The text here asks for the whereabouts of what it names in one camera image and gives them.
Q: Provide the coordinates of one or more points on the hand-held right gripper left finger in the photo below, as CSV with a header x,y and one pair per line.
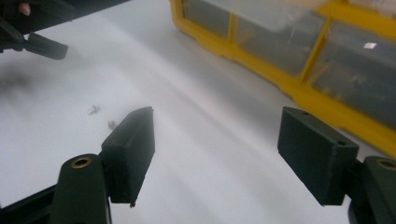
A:
x,y
130,155

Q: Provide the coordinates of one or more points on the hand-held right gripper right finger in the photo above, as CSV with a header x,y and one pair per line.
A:
x,y
314,155

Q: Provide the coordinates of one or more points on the small metal screw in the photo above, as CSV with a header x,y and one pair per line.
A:
x,y
112,125
93,109

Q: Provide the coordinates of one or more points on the yellow black organizer box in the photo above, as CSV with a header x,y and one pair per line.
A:
x,y
327,109

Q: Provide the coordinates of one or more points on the clear plastic drawer bin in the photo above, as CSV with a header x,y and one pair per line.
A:
x,y
264,14

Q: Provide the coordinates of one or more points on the white table board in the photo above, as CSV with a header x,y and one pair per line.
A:
x,y
202,140

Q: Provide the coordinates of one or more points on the group of clear drawers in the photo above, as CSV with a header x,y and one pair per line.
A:
x,y
351,77

